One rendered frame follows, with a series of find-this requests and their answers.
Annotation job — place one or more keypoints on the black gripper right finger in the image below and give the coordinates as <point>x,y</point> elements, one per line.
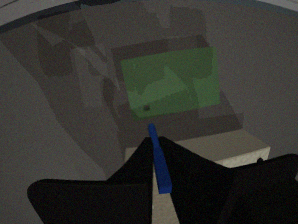
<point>204,192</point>

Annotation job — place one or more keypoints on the blue pin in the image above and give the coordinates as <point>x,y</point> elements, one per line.
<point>160,168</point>

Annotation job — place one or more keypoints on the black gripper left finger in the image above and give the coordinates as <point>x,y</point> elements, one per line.
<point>125,198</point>

